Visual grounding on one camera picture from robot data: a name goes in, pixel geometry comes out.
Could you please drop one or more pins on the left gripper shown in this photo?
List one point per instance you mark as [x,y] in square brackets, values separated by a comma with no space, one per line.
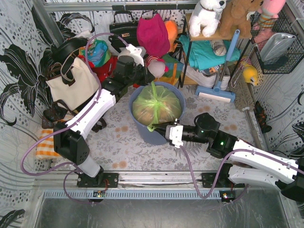
[141,71]

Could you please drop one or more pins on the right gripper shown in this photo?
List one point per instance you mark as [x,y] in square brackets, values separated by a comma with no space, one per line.
[167,129]

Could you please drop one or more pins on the blue trash bin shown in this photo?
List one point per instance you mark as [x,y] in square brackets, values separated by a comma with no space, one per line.
[154,138]

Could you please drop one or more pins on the green trash bag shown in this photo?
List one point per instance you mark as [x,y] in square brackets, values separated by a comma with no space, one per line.
[159,93]

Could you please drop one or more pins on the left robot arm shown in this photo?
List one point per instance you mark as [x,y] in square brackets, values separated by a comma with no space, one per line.
[70,137]

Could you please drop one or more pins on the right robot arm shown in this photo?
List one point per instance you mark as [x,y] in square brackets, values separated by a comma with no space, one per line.
[241,162]

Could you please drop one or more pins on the magenta cloth bag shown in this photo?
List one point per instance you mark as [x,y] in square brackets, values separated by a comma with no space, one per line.
[153,36]

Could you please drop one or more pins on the cream canvas tote bag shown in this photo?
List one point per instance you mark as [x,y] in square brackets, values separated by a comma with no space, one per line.
[77,92]

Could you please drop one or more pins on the pink plush doll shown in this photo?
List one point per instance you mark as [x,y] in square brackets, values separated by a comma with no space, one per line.
[156,66]

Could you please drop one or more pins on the crumpled brown paper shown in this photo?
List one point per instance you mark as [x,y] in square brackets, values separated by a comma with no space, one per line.
[149,112]

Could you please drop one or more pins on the orange plush toy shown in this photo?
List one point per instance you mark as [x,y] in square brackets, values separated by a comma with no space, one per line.
[172,31]

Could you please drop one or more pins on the black leather handbag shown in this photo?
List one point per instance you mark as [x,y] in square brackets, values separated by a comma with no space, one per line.
[125,30]

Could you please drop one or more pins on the teal cloth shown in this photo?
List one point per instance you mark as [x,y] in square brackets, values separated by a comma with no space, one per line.
[201,53]

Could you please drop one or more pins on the grey patterned sneaker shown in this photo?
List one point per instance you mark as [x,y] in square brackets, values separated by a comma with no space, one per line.
[218,47]

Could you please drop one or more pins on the white plush dog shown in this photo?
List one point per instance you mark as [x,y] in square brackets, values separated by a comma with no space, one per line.
[205,17]

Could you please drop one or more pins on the black hat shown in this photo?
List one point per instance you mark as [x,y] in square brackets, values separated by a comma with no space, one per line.
[59,54]

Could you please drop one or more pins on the yellow plush duck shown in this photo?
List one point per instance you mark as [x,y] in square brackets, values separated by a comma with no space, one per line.
[250,73]

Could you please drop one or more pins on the brown teddy bear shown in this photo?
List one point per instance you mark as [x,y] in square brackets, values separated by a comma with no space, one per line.
[237,14]

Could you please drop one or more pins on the orange checkered towel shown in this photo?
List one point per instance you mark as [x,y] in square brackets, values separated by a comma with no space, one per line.
[45,149]

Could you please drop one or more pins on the pink plush in basket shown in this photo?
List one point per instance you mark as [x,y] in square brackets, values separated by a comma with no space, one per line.
[267,18]

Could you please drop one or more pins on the silver foil pouch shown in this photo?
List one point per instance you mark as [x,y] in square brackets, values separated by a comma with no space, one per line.
[276,46]

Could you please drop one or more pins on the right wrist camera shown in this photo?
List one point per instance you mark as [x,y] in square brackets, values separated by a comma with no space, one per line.
[175,136]

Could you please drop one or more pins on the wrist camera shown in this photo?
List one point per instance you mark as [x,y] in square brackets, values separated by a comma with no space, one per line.
[137,53]
[175,136]

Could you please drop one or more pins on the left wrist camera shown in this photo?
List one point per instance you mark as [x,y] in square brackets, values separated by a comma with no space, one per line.
[137,53]

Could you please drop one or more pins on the brown patterned strap bag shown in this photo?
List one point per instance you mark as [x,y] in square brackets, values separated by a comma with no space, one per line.
[58,112]

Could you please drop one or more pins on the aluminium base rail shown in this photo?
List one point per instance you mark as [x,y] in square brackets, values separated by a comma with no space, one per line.
[155,184]

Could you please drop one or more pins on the black wire basket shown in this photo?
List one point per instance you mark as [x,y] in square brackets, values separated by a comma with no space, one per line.
[286,63]

